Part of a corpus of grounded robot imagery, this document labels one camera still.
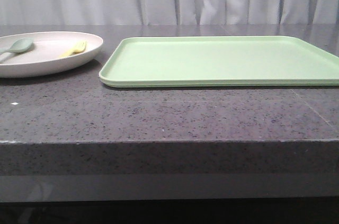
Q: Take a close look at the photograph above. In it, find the light green spoon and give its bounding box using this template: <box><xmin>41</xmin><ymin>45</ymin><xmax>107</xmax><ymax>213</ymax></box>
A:
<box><xmin>1</xmin><ymin>38</ymin><xmax>33</xmax><ymax>55</ymax></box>

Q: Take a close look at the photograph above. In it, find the beige round plate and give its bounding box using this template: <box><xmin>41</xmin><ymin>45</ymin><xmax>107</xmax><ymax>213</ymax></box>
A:
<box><xmin>1</xmin><ymin>31</ymin><xmax>104</xmax><ymax>78</ymax></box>

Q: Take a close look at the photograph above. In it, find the light green tray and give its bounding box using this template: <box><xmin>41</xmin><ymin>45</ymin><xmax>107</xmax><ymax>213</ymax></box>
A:
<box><xmin>99</xmin><ymin>36</ymin><xmax>338</xmax><ymax>88</ymax></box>

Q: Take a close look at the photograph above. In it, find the yellow plastic fork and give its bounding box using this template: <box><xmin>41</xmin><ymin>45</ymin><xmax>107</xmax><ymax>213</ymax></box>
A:
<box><xmin>59</xmin><ymin>40</ymin><xmax>87</xmax><ymax>58</ymax></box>

